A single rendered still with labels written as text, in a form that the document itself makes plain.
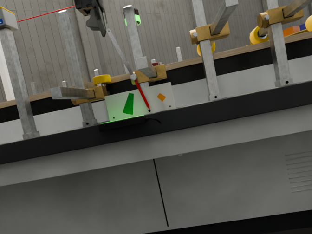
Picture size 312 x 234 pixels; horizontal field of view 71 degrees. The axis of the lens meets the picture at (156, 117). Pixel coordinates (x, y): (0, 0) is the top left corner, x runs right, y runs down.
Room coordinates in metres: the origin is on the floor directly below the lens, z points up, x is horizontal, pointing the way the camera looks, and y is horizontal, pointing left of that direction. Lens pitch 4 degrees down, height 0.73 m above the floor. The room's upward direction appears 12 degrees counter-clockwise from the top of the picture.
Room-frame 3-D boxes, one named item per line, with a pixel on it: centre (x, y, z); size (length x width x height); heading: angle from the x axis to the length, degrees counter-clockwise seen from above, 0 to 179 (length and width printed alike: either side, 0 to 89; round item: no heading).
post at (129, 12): (0.85, 0.02, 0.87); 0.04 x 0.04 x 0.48; 83
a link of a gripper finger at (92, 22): (0.77, 0.14, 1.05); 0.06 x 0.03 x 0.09; 83
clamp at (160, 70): (0.85, -0.01, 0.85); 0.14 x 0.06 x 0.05; 83
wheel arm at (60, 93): (0.82, 0.23, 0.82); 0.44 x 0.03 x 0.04; 173
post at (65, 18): (0.88, 0.27, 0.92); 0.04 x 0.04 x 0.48; 83
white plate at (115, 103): (0.83, 0.05, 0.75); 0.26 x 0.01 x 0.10; 83
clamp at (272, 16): (0.79, -0.50, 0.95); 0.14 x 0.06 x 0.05; 83
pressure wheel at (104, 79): (1.02, 0.21, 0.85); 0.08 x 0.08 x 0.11
